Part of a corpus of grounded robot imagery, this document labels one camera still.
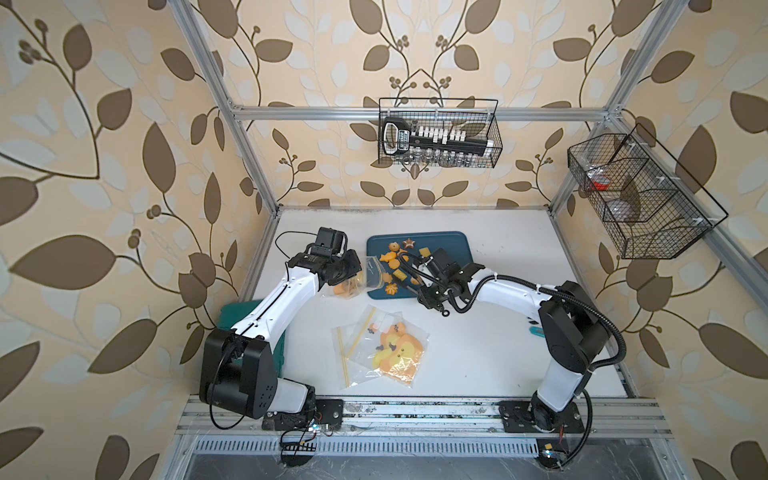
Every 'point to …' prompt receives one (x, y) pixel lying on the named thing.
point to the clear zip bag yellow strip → (357, 343)
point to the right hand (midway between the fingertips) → (424, 295)
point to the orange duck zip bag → (398, 349)
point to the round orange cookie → (394, 246)
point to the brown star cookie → (408, 243)
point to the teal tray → (416, 247)
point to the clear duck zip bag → (370, 279)
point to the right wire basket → (647, 215)
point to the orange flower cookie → (391, 289)
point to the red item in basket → (599, 186)
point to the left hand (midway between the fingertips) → (354, 262)
